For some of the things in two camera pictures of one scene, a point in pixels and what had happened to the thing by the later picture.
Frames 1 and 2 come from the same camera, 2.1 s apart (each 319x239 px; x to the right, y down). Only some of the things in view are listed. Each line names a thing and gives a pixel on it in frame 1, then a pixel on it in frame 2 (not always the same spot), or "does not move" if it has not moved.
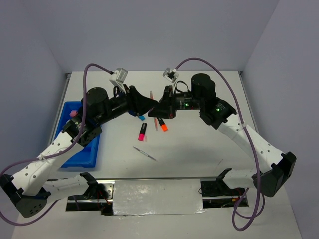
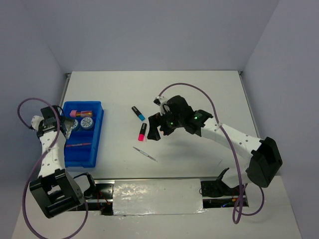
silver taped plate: (160, 196) does not move
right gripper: (166, 108) to (156, 120)
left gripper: (138, 104) to (69, 123)
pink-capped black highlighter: (142, 132) does not move
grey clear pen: (144, 153) does not move
